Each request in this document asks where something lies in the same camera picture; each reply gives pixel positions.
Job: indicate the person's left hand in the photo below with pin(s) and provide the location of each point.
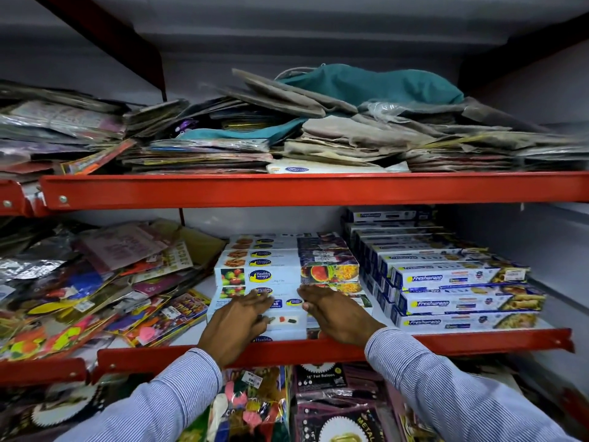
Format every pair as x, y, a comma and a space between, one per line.
230, 326

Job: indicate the person's right hand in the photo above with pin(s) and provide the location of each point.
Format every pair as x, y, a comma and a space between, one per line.
343, 317

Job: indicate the person's right thumb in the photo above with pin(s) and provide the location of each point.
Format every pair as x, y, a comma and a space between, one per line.
309, 315

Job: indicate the person's left thumb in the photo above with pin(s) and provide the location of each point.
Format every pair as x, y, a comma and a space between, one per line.
263, 322

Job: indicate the single white wrap carton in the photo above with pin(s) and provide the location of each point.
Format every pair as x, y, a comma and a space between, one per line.
287, 321

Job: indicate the person's left forearm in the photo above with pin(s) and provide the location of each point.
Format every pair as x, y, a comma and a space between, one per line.
156, 400

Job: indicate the person's right forearm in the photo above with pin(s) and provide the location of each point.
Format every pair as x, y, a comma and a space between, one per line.
460, 391

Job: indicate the stack of white food-wrap boxes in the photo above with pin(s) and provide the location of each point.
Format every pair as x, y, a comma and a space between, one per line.
276, 266

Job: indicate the small black foil-balloon packet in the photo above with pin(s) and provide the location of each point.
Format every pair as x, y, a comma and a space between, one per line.
322, 377

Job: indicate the colourful balloon packet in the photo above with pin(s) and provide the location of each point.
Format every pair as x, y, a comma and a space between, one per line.
251, 405

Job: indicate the large black foil-balloon packet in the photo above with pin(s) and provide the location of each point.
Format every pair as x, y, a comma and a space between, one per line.
343, 423

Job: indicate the long red shelf beam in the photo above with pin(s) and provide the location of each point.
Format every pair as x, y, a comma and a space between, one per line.
437, 341
313, 189

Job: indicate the stack of blue-white foil boxes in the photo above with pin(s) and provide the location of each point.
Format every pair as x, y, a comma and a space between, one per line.
451, 289

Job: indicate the flat white box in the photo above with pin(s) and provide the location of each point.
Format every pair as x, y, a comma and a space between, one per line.
322, 168

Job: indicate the packets with pink edge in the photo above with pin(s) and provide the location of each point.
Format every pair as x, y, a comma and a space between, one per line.
412, 425

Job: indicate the pile of colourful party packets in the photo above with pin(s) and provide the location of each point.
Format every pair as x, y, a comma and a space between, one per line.
101, 285

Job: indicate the flat teal cloth packet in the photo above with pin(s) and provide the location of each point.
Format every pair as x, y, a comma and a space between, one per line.
239, 132

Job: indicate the pile of grey-beige packets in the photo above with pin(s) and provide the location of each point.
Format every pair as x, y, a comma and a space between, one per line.
414, 133

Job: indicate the black packets with white doilies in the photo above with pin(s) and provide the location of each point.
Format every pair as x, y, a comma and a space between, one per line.
60, 407

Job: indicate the short red shelf beam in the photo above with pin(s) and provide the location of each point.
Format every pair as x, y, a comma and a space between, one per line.
11, 198
43, 371

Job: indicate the teal cloth bag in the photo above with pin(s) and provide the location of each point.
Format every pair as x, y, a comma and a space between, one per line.
372, 83

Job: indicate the pile of clear-wrapped flat packets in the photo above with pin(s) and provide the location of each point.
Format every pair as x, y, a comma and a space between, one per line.
92, 128

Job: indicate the dark red shelf upright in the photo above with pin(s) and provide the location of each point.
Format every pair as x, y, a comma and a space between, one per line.
108, 39

